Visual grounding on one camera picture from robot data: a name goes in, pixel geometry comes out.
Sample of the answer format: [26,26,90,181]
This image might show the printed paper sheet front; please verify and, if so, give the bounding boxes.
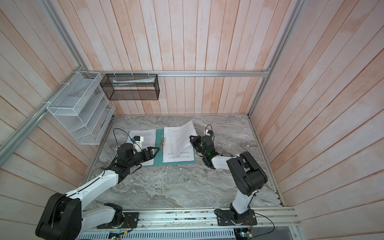
[127,130,156,149]

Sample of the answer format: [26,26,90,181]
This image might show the green file folder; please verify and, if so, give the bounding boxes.
[127,128,196,167]

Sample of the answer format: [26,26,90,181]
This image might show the white wire mesh shelf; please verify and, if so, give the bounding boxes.
[47,72,115,145]

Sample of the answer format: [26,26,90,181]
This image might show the black mesh wall basket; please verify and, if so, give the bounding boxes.
[100,73,160,101]

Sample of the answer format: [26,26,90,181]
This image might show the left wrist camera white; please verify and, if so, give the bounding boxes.
[131,136,144,152]

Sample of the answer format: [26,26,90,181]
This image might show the papers in black basket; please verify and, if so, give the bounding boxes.
[112,78,156,88]

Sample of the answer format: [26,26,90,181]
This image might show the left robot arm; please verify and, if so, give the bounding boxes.
[35,143,160,240]

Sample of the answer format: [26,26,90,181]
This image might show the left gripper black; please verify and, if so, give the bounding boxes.
[127,146,160,168]

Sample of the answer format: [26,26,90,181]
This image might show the horizontal aluminium wall bar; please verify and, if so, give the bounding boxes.
[98,70,269,77]

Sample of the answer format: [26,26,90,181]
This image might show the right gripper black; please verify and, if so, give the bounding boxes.
[190,134,208,159]

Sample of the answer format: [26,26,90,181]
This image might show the left camera cable black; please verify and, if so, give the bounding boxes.
[113,128,133,147]

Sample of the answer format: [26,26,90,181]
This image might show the aluminium mounting rail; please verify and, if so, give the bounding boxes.
[51,206,301,233]

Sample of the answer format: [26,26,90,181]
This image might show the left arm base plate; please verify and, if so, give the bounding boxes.
[113,212,139,229]

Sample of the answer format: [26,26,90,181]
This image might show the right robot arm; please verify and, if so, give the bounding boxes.
[190,134,268,227]

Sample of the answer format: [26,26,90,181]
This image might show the metal folder clip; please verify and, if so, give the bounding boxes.
[161,136,165,152]

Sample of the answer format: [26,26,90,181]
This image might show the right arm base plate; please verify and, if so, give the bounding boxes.
[214,209,257,226]

